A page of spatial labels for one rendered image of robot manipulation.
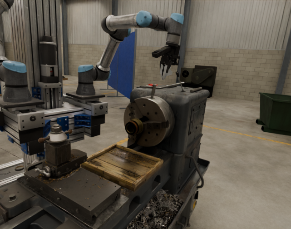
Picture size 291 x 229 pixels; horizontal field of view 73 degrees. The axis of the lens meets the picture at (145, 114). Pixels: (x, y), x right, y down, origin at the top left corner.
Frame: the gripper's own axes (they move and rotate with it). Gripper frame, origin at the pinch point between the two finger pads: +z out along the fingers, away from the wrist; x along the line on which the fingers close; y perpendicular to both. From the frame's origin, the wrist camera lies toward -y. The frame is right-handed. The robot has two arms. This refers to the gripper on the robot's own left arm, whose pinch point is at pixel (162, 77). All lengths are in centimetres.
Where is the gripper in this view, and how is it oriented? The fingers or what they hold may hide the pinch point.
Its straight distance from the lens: 120.0
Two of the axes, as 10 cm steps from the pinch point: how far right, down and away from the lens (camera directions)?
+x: -5.2, -3.5, 7.8
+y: 8.4, -0.3, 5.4
